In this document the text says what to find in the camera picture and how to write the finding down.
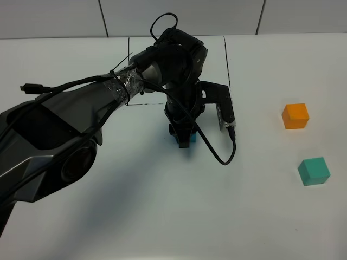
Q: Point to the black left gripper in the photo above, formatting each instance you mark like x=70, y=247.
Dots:
x=183, y=96

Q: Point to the orange block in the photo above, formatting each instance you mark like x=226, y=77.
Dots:
x=295, y=116

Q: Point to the green block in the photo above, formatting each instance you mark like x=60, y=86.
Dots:
x=313, y=171

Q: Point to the blue block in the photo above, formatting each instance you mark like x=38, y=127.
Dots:
x=192, y=138

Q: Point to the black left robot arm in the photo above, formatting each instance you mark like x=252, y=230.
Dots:
x=51, y=142

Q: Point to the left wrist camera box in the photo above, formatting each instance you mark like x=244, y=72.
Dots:
x=218, y=94

